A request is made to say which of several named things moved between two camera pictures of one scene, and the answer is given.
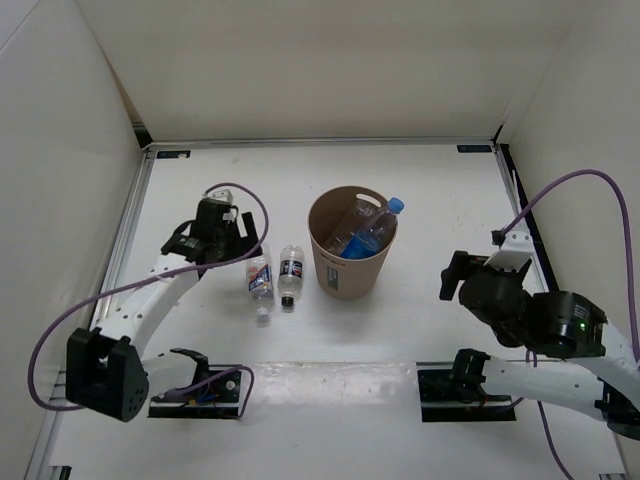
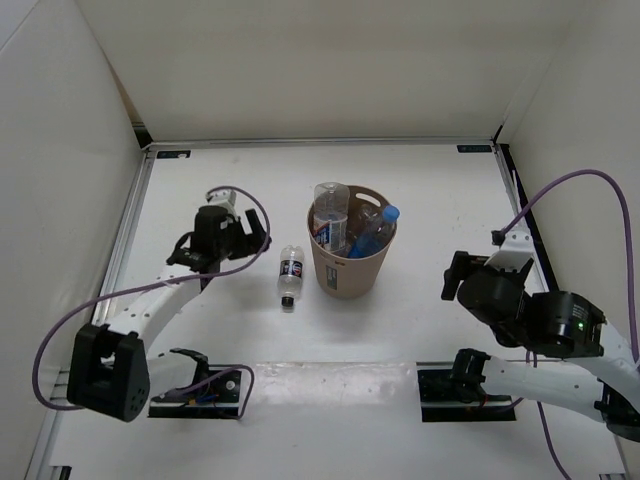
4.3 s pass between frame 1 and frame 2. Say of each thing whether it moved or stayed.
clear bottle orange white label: moved
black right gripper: stayed
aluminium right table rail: stayed
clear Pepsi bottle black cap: stayed
